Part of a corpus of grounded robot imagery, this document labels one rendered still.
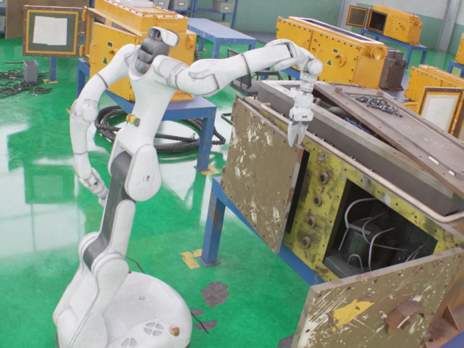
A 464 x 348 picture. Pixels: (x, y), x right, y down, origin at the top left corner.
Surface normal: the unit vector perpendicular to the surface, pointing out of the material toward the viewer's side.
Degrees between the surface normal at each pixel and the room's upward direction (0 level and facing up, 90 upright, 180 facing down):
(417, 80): 90
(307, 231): 90
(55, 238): 0
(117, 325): 20
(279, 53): 54
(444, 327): 0
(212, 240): 90
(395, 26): 90
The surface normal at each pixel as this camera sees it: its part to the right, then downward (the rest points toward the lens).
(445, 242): -0.84, 0.11
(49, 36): 0.26, 0.45
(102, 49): -0.66, 0.22
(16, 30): 0.85, 0.34
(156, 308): 0.15, -0.89
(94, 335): 0.61, 0.43
